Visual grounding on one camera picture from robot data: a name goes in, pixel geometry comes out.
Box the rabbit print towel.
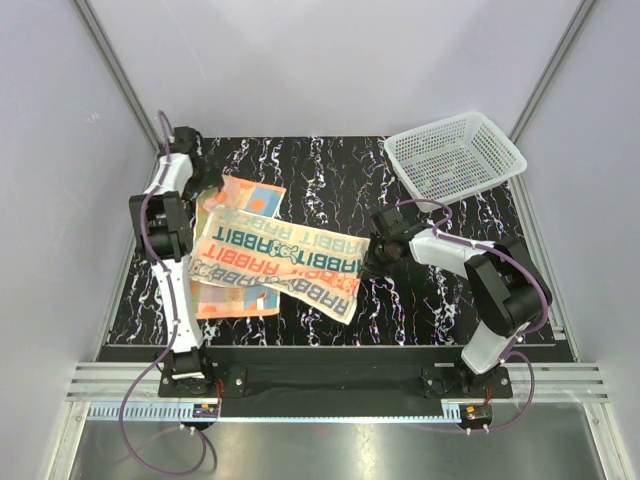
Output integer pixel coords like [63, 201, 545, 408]
[189, 206, 370, 324]

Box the orange dotted checkered towel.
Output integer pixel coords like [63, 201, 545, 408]
[191, 173, 288, 321]

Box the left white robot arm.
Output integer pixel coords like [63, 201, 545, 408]
[129, 126, 216, 397]

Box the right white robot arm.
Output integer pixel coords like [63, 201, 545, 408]
[360, 206, 553, 399]

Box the white plastic mesh basket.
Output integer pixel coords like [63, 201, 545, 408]
[384, 112, 527, 204]

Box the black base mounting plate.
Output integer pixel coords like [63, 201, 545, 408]
[157, 344, 516, 401]

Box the aluminium frame rail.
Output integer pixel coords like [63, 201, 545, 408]
[66, 362, 608, 424]

